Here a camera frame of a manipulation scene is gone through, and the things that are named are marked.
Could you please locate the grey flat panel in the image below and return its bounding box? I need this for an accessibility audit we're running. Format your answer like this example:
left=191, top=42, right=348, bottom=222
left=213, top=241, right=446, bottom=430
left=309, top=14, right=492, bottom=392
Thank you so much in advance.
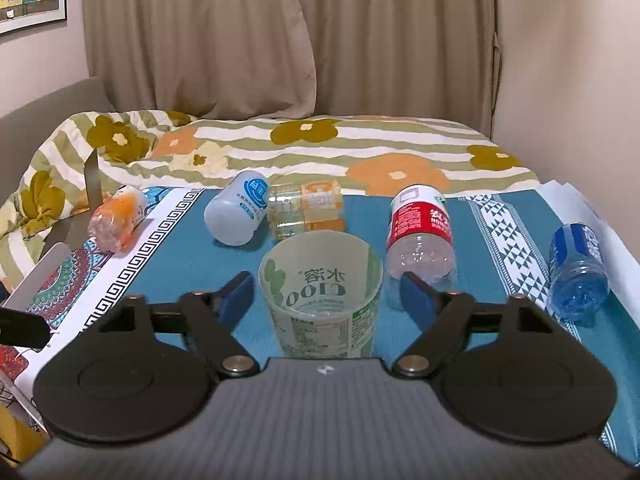
left=0, top=242, right=73, bottom=311

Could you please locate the teal patterned cloth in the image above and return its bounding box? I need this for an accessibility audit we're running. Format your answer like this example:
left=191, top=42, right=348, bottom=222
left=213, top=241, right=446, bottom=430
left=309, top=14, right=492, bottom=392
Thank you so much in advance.
left=0, top=185, right=640, bottom=466

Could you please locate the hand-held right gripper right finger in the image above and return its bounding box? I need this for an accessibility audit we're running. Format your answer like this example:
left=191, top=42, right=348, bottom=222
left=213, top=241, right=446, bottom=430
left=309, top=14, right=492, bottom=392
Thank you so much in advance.
left=392, top=271, right=556, bottom=378

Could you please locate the clear bottle with red label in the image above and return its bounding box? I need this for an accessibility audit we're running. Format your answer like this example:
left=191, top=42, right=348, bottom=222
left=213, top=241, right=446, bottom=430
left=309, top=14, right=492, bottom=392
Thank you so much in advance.
left=385, top=184, right=458, bottom=283

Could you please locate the clear bottle with yellow label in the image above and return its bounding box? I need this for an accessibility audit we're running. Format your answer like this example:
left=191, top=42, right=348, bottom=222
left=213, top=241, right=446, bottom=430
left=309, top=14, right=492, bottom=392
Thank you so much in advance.
left=267, top=180, right=347, bottom=241

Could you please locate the white bottle with blue label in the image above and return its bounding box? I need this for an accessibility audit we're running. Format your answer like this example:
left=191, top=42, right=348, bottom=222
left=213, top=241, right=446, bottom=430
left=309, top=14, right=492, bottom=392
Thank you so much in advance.
left=203, top=170, right=271, bottom=247

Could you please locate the striped floral blanket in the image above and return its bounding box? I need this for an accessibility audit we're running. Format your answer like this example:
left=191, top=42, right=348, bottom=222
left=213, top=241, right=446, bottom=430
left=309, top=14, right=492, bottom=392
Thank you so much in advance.
left=0, top=109, right=541, bottom=281

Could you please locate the plastic bottle with orange label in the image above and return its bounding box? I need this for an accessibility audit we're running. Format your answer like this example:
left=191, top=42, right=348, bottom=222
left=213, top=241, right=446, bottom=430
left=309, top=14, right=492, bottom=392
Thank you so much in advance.
left=87, top=184, right=149, bottom=254

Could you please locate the beige curtain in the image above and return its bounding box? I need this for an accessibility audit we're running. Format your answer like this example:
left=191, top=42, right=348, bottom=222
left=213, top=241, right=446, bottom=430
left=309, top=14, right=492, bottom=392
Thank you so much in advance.
left=80, top=0, right=501, bottom=133

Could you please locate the clear cup with green label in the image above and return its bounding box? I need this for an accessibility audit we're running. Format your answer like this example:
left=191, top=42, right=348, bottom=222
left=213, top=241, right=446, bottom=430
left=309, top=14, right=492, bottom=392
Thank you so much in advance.
left=258, top=230, right=384, bottom=360

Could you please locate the metal stand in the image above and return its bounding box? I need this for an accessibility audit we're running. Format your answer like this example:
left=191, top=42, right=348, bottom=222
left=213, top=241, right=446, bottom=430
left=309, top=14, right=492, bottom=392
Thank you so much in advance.
left=50, top=147, right=103, bottom=248

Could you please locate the black object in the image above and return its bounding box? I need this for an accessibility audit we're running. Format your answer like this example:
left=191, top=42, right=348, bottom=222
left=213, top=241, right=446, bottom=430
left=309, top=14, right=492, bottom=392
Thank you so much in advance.
left=0, top=306, right=52, bottom=349

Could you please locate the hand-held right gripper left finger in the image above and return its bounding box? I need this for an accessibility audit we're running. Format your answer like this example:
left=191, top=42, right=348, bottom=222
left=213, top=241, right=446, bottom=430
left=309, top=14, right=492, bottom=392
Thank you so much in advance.
left=100, top=271, right=261, bottom=381

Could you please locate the yellow object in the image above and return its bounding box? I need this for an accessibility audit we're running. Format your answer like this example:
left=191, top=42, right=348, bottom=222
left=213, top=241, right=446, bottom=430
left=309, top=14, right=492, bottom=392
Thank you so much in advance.
left=0, top=402, right=48, bottom=466

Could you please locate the grey sofa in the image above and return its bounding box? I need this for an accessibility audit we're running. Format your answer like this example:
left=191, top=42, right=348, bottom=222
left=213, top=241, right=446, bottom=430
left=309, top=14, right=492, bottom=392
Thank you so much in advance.
left=0, top=76, right=116, bottom=133

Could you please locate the clear bottle with blue label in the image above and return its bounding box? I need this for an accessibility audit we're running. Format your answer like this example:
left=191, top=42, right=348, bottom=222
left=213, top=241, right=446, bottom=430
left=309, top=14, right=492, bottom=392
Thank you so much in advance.
left=547, top=223, right=611, bottom=321

